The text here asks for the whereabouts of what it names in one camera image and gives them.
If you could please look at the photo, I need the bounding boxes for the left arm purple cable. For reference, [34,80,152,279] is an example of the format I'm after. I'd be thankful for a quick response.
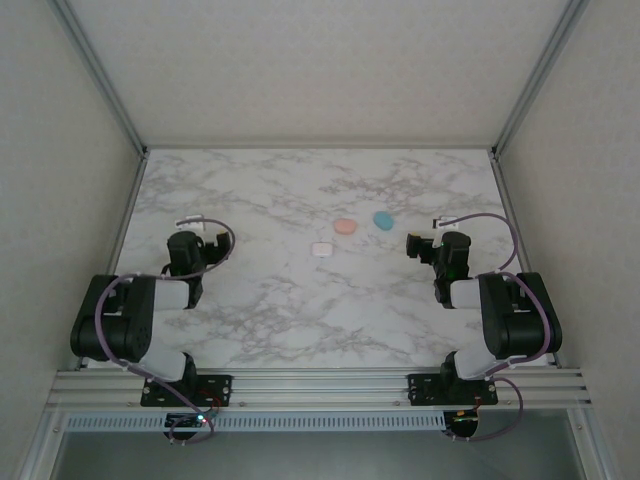
[93,217,237,446]

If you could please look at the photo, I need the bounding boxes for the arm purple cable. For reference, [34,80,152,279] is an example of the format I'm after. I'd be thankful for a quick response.
[439,212,557,444]
[93,217,237,446]

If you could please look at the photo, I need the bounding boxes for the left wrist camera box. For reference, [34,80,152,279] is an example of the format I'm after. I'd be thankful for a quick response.
[173,214,208,233]

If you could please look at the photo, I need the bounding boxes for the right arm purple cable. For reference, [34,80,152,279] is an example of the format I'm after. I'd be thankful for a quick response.
[439,212,557,444]

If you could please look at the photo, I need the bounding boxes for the aluminium table side rail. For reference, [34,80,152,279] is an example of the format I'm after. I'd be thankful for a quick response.
[489,149,559,367]
[106,149,150,281]

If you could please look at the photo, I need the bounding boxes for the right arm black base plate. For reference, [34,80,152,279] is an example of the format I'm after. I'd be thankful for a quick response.
[407,372,500,406]

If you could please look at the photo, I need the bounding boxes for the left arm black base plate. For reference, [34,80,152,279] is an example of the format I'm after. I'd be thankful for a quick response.
[139,373,235,407]

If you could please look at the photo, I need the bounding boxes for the aluminium mounting rail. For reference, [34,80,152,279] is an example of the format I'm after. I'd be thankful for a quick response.
[47,367,592,414]

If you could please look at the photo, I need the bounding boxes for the aluminium upright frame profile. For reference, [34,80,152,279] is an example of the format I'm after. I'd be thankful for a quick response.
[49,0,150,157]
[490,0,594,157]

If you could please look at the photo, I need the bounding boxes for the grey slotted cable duct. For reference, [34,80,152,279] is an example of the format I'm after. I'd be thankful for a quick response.
[64,412,447,432]

